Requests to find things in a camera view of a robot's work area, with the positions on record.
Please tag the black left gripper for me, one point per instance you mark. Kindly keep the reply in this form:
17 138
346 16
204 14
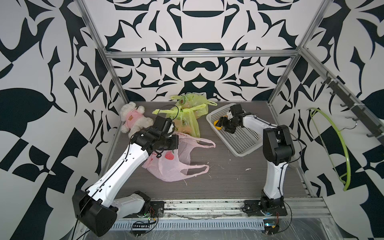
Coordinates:
174 145

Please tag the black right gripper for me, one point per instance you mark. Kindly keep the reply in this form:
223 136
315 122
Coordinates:
222 121

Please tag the pink apple print plastic bag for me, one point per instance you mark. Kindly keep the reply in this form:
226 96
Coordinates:
175 165

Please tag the green avocado print plastic bag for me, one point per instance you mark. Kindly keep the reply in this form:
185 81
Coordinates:
196 102

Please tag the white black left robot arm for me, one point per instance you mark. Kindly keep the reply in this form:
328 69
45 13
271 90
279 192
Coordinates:
97 207

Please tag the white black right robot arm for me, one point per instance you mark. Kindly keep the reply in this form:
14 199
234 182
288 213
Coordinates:
278 149

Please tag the white perforated plastic basket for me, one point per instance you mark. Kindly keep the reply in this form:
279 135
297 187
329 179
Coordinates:
244 140

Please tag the white plush bear pink shirt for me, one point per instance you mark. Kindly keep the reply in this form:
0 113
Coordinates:
133 119

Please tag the green circuit board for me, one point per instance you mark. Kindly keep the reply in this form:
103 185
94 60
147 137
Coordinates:
271 227

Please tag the green hoop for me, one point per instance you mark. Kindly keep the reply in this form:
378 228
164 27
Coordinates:
345 179

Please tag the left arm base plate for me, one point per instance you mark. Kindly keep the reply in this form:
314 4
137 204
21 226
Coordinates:
152 209

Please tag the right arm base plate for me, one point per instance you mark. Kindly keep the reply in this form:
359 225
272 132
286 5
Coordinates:
265 208

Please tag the black wall hook rail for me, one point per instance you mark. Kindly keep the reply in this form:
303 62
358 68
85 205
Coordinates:
358 108

